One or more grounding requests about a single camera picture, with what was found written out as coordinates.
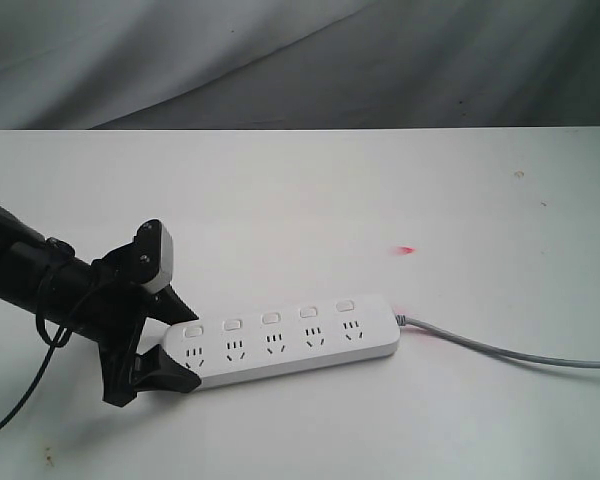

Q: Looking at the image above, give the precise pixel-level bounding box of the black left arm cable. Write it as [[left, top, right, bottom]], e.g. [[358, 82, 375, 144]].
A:
[[0, 259, 111, 441]]

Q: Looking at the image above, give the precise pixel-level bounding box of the grey backdrop cloth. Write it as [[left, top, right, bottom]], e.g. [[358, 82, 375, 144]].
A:
[[0, 1, 600, 130]]

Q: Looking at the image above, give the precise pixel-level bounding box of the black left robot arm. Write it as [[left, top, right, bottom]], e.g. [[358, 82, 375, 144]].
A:
[[0, 207, 202, 407]]

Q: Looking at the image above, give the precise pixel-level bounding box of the grey power cable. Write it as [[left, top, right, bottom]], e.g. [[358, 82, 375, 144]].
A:
[[392, 313, 600, 370]]

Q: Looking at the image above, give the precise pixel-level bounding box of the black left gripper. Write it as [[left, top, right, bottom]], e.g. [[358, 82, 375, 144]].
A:
[[34, 239, 202, 409]]

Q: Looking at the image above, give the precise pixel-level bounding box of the white five-socket power strip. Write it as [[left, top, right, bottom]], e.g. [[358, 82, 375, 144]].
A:
[[161, 295, 400, 390]]

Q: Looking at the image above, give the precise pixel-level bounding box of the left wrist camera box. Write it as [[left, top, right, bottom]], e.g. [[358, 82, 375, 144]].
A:
[[130, 219, 174, 294]]

